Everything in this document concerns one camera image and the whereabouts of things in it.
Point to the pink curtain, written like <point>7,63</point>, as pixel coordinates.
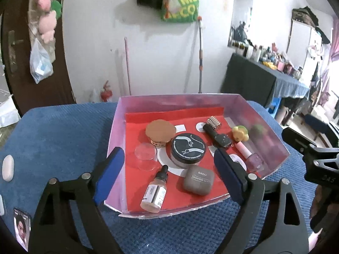
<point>332,66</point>

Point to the clear plastic bag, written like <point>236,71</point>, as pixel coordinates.
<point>39,63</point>

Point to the yellow green flower toy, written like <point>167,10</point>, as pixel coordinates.
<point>239,133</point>

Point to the blue plastic stool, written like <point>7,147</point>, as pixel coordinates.
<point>275,105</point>

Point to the white wardrobe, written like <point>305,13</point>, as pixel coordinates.
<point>299,47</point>

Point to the photo card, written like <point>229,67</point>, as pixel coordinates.
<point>21,230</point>

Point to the brown flower-shaped lid jar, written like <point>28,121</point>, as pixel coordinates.
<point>160,132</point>

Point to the brown eyeshadow case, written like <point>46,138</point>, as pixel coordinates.
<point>198,181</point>

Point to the dark patterned suitcase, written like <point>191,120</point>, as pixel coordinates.
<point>303,17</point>

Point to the white oval case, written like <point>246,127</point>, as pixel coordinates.
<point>8,168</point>

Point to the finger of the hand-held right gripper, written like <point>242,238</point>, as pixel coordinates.
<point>299,140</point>
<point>317,123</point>

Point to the row of cosmetic bottles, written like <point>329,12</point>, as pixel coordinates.
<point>267,58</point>

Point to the black lid powder jar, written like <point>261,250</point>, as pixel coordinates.
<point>186,148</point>

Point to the table with dark cloth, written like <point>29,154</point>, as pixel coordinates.
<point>254,82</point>

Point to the purple cardboard box red lining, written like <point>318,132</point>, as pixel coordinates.
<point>132,129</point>

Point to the wall mirror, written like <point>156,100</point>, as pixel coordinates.
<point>242,10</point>

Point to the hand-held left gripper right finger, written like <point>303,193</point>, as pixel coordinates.
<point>229,173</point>

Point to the dropper bottle black cap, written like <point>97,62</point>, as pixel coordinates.
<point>153,193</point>

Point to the pink nail polish bottle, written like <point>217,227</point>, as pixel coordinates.
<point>251,161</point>

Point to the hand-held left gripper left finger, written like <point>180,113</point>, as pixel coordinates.
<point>111,174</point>

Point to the green tote bag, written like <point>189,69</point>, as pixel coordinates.
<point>185,8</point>

